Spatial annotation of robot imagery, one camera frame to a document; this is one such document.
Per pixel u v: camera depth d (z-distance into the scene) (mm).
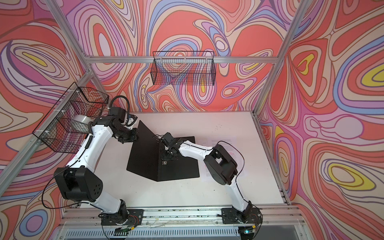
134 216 733
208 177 878
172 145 704
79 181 427
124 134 678
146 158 951
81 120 731
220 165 528
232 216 734
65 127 749
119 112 665
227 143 557
